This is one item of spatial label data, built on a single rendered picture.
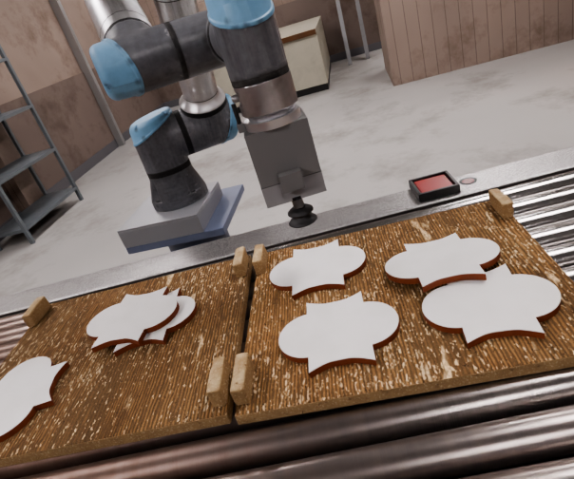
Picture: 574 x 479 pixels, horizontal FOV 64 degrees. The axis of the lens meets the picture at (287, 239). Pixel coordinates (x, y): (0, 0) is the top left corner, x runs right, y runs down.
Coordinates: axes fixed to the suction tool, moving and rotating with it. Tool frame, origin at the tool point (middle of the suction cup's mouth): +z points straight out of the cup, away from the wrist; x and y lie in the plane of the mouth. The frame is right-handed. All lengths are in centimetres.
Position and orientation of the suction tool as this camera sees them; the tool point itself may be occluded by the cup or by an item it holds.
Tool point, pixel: (303, 220)
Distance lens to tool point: 67.5
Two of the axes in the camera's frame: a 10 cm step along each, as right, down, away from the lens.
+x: -1.0, -4.5, 8.9
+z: 2.7, 8.4, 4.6
